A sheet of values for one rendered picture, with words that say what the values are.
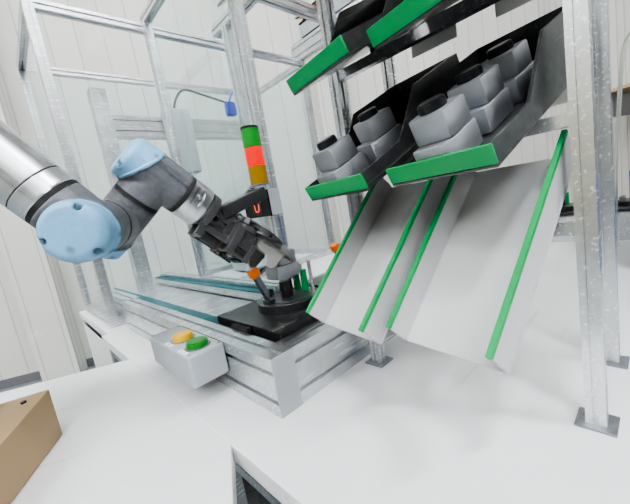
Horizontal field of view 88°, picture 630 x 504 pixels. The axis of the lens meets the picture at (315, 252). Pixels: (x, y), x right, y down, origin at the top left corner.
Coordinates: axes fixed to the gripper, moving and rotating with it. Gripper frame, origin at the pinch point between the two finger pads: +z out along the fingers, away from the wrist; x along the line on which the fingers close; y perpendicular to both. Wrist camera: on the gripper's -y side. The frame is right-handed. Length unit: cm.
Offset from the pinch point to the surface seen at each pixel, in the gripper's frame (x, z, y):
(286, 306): 5.3, 2.9, 10.6
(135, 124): -105, -32, -50
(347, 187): 29.6, -14.7, -1.7
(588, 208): 53, -1, -5
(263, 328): 6.7, -1.1, 16.8
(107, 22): -82, -59, -65
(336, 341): 16.7, 8.0, 13.9
